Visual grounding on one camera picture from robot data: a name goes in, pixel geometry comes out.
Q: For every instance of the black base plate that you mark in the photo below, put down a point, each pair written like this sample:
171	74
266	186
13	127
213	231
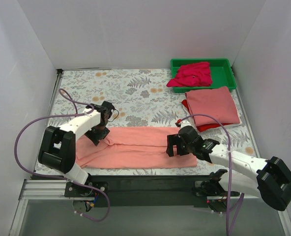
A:
153	191

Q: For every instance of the folded red t shirt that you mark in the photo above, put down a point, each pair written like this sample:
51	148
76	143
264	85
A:
209	127

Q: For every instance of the green plastic tray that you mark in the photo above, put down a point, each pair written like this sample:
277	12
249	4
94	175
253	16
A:
220	68

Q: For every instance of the folded dusty pink t shirt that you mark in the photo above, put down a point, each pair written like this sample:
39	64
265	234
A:
207	95

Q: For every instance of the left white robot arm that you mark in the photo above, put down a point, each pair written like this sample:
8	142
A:
58	147

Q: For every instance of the salmon pink t shirt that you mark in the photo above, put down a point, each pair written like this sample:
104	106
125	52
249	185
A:
131	148

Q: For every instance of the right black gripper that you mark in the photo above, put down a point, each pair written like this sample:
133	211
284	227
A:
176	145

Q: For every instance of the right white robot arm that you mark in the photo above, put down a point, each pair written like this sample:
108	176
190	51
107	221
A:
268	179

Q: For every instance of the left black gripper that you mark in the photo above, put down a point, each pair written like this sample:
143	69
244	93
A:
98	134

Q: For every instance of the aluminium front rail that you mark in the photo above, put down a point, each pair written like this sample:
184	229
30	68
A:
50	188

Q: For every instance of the crimson crumpled t shirt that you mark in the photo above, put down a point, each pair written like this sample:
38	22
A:
192	75

